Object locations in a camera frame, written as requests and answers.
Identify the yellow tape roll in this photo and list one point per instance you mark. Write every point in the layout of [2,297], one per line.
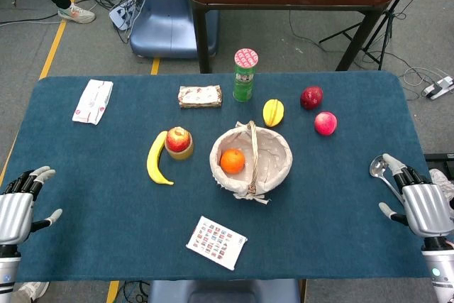
[181,155]

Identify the orange fruit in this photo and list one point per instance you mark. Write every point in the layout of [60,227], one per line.
[232,161]

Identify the yellow banana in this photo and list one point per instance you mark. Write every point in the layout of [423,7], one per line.
[154,161]

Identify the white sneaker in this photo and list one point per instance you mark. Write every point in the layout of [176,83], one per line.
[30,290]
[441,180]

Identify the white power strip with plugs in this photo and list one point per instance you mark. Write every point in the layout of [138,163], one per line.
[124,12]

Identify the blue grey robot body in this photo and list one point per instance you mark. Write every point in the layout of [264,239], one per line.
[223,292]

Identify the metal ladle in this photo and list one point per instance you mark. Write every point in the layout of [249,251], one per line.
[377,167]

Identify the pink red apple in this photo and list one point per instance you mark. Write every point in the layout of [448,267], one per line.
[325,123]

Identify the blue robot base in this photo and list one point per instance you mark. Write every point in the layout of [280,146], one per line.
[166,15]

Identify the red yellow apple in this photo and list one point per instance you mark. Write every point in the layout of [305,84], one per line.
[178,139]

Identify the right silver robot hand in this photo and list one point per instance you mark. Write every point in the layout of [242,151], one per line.
[425,207]

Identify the wicker basket with cloth liner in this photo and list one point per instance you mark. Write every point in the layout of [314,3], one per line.
[273,161]

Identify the blue table cloth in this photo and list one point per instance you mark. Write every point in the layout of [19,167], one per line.
[319,210]

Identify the yellow star fruit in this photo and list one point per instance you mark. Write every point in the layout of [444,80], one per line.
[273,112]

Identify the patterned wrapped snack pack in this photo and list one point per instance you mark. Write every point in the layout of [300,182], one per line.
[200,96]

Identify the dark red apple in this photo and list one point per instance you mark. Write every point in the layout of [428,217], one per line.
[311,98]

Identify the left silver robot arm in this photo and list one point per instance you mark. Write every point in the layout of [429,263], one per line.
[7,267]

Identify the black tripod stand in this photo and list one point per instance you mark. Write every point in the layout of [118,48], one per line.
[386,15]

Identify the white tissue packet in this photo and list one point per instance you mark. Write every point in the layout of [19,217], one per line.
[93,101]

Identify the green chips can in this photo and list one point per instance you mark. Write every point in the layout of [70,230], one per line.
[244,79]

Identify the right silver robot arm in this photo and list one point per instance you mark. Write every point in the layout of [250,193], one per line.
[440,274]

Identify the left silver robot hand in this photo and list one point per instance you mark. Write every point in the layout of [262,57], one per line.
[14,214]

